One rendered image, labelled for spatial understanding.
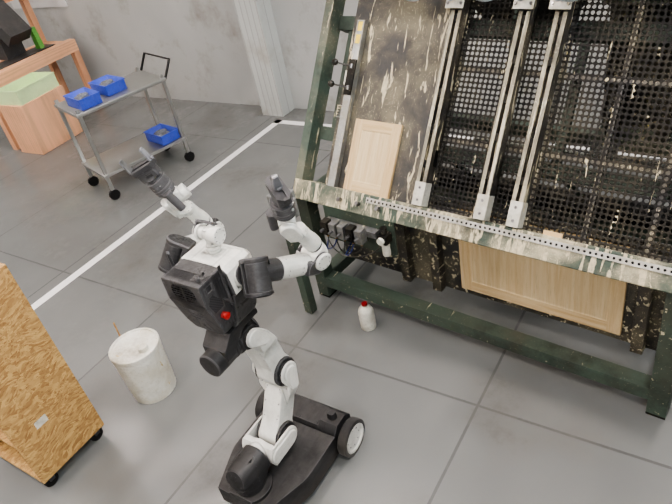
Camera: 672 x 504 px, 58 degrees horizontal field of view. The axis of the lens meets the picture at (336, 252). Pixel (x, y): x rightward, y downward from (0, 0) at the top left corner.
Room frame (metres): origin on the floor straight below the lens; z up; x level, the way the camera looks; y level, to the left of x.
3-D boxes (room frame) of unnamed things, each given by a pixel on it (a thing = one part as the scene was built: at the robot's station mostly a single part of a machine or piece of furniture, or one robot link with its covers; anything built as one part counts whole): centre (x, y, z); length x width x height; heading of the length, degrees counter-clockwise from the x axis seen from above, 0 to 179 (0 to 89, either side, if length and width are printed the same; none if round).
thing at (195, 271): (1.97, 0.50, 1.23); 0.34 x 0.30 x 0.36; 51
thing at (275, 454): (1.96, 0.51, 0.28); 0.21 x 0.20 x 0.13; 141
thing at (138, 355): (2.77, 1.28, 0.24); 0.32 x 0.30 x 0.47; 51
